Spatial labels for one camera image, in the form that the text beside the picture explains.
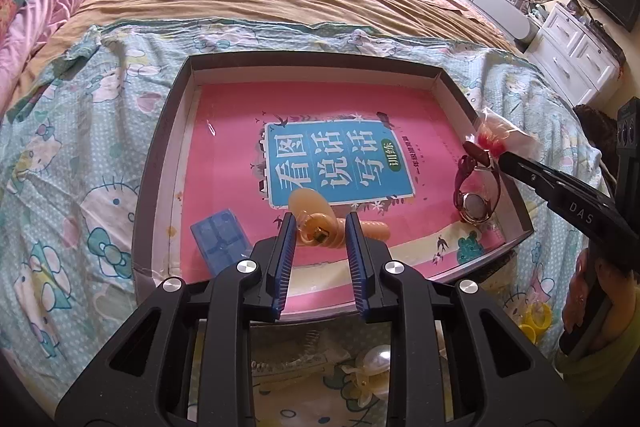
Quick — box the dark brown fuzzy cushion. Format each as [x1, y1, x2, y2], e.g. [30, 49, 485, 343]
[572, 104, 621, 152]

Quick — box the white drawer cabinet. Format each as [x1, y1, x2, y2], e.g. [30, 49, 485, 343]
[525, 2, 623, 105]

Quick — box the clear packet with white accessory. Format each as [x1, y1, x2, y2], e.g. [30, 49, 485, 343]
[250, 327, 361, 380]

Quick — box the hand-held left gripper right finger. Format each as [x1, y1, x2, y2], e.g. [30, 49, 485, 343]
[345, 212, 586, 427]

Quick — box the large pearl hair ornament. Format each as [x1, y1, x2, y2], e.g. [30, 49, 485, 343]
[350, 344, 393, 413]

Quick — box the person's right hand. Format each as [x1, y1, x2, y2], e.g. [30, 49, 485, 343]
[562, 251, 595, 334]

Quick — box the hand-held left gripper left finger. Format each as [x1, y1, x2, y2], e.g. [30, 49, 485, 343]
[55, 212, 301, 427]

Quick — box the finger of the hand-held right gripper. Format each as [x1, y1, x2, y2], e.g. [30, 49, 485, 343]
[498, 150, 558, 210]

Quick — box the dark cardboard box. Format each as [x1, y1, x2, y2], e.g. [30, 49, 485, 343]
[131, 52, 536, 324]

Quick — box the cat print blanket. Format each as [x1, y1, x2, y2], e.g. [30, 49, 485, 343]
[0, 24, 616, 427]

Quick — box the pink quilt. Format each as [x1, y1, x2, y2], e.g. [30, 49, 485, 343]
[0, 0, 113, 108]

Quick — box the pink book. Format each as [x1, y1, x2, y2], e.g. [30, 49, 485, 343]
[172, 82, 506, 308]

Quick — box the red strap wristwatch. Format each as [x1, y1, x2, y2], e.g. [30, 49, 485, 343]
[452, 141, 502, 225]

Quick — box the clear bag with red ornament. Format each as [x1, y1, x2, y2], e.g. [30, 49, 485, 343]
[467, 107, 536, 158]

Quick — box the blue plastic case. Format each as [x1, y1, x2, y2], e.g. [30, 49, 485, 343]
[190, 208, 253, 275]

